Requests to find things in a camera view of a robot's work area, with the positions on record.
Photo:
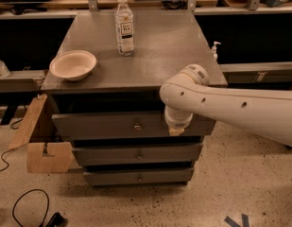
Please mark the grey bottom drawer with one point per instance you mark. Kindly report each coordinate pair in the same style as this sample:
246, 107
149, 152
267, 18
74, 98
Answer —
173, 175

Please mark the grey drawer cabinet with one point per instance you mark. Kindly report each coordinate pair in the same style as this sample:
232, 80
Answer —
165, 42

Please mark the notched wooden block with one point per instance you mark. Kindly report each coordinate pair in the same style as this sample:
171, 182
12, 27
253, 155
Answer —
49, 157

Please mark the white paper bowl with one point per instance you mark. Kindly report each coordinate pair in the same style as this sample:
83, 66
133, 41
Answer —
73, 65

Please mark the small pump dispenser bottle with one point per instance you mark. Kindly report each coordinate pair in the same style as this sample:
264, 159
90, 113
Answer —
214, 50

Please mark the grey top drawer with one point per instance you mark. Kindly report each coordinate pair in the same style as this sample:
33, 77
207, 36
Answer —
121, 125

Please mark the grey middle drawer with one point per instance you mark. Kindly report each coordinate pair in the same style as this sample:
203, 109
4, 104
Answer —
137, 154

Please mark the grey drawer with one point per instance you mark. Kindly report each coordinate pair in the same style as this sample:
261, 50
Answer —
173, 175
137, 154
121, 125

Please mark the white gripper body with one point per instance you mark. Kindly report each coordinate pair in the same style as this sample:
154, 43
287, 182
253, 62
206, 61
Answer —
179, 123

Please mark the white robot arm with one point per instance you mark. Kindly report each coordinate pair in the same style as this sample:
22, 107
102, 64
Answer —
264, 112

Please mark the clear plastic water bottle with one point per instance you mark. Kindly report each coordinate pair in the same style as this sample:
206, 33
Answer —
124, 28

